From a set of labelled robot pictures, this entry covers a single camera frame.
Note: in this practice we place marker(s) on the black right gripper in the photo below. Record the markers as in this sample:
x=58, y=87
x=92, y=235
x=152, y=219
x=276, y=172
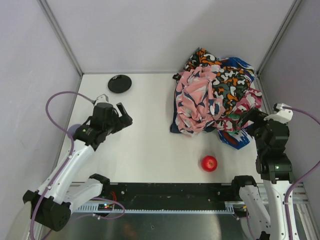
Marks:
x=253, y=121

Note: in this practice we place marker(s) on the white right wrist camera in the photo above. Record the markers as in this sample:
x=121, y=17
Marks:
x=281, y=114

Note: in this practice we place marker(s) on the black round plate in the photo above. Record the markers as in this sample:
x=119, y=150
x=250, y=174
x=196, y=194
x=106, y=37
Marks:
x=119, y=83

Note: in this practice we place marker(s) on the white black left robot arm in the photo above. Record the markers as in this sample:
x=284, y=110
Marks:
x=53, y=203

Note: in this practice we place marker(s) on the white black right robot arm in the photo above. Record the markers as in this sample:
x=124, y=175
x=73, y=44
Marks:
x=277, y=221

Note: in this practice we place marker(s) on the magenta green patterned cloth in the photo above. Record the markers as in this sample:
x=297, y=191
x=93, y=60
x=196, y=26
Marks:
x=229, y=123

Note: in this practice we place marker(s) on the pink navy patterned cloth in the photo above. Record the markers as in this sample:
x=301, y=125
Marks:
x=196, y=105

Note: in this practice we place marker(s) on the dark blue denim cloth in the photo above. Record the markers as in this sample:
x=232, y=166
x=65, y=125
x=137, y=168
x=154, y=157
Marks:
x=173, y=128

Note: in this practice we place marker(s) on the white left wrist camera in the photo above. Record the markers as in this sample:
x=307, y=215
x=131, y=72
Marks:
x=103, y=98

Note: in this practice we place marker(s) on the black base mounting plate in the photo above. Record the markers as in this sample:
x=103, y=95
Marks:
x=171, y=196

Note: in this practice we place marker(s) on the red apple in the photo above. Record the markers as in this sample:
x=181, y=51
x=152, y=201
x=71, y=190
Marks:
x=209, y=163

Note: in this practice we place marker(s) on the orange black camo cloth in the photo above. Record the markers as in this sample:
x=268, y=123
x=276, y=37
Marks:
x=233, y=76

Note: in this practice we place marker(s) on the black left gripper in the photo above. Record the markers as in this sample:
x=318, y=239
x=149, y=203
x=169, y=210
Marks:
x=120, y=120

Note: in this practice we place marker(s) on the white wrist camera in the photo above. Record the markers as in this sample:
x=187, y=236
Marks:
x=281, y=114
x=103, y=98

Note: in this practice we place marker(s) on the grey slotted cable duct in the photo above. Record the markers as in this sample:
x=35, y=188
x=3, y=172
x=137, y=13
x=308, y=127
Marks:
x=105, y=208

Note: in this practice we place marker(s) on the lilac plastic cup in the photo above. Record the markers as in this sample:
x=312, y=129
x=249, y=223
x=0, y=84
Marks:
x=73, y=131

